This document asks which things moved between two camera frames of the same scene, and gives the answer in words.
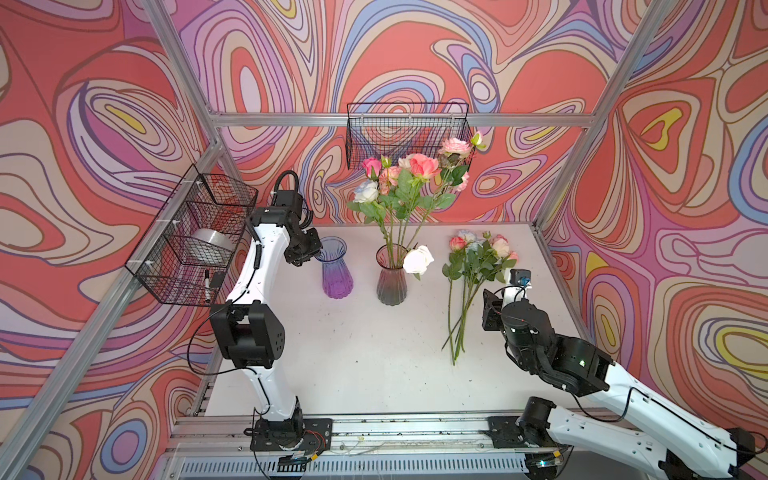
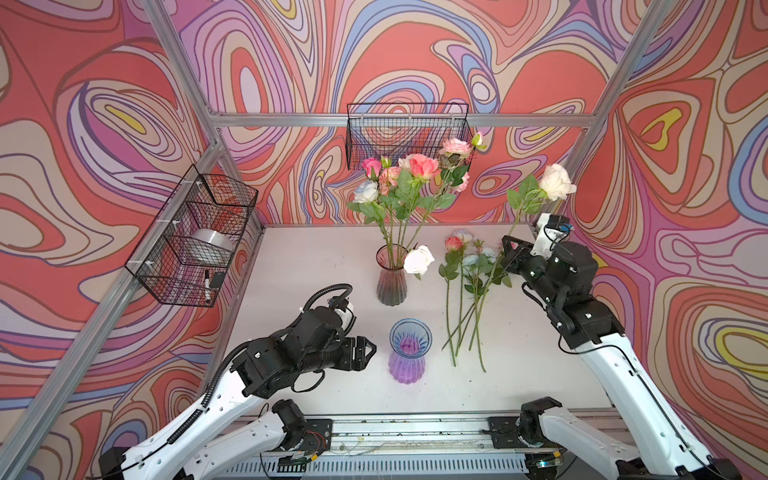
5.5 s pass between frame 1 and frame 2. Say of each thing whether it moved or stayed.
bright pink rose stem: stayed
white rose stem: stayed
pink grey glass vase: stayed
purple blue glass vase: moved
